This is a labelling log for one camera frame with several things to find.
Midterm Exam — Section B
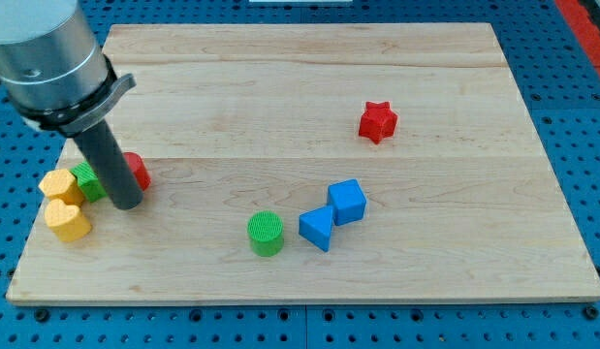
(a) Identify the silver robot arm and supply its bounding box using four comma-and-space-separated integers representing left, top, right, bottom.
0, 0, 143, 210

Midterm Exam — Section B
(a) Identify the green star block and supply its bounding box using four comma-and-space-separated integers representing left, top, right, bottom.
70, 161, 107, 203

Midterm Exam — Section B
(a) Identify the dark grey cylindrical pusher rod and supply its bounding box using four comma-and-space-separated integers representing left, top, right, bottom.
74, 120, 143, 210

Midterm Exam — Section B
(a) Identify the wooden board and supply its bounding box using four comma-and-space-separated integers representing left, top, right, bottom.
6, 22, 600, 306

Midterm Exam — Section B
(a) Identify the red cylinder block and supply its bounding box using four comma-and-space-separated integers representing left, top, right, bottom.
123, 152, 151, 191

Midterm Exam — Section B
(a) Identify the blue triangle block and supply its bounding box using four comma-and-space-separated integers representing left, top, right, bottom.
299, 206, 333, 252

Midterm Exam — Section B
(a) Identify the black wrist clamp flange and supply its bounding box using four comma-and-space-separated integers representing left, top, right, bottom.
16, 55, 136, 138

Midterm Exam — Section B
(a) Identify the red star block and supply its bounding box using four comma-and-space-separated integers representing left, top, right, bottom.
358, 102, 398, 144

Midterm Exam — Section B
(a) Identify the yellow hexagon block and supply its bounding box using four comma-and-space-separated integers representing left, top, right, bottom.
38, 169, 85, 206

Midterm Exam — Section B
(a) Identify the blue cube block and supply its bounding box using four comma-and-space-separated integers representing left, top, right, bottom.
327, 178, 366, 226

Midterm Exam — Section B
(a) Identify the green cylinder block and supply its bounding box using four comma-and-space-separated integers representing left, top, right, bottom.
247, 210, 284, 257

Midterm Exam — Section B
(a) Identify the yellow heart block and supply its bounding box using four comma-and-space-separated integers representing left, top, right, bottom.
44, 199, 92, 242

